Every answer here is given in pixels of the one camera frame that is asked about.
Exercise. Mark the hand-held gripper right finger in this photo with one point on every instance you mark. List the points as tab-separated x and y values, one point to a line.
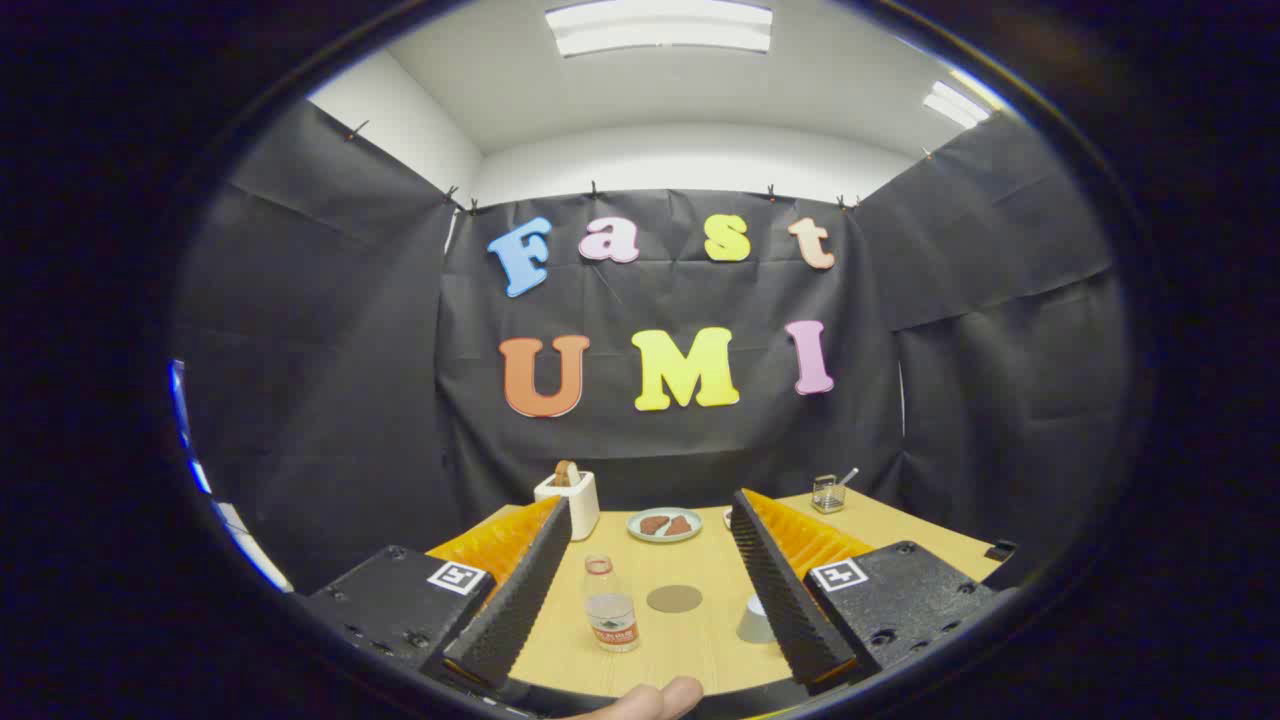
775	590

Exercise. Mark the small ceiling light panel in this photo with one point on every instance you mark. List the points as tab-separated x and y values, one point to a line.
955	105

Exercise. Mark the black backdrop cloth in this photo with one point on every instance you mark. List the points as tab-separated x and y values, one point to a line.
320	400

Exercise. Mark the round brown coaster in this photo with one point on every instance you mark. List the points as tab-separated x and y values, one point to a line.
674	598

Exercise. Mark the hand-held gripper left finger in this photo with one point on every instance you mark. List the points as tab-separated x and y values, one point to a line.
520	600

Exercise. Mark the white toaster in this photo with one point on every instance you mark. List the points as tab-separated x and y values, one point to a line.
580	510

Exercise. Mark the pale green plate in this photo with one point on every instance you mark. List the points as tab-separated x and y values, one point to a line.
640	533

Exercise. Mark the clear plastic juice bottle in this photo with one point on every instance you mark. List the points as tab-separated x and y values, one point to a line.
611	610

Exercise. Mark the black table clamp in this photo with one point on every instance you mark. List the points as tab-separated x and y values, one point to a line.
1000	551

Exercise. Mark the large ceiling light panel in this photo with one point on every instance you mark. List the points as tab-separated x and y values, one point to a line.
660	25

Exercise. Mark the brown bread slice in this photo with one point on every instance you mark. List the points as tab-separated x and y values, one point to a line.
567	474

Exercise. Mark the wooden table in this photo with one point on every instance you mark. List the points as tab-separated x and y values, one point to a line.
700	650

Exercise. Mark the white cup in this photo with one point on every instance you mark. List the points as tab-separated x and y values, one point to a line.
755	622

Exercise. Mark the brown toast piece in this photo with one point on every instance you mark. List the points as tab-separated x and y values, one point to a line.
653	525
680	526

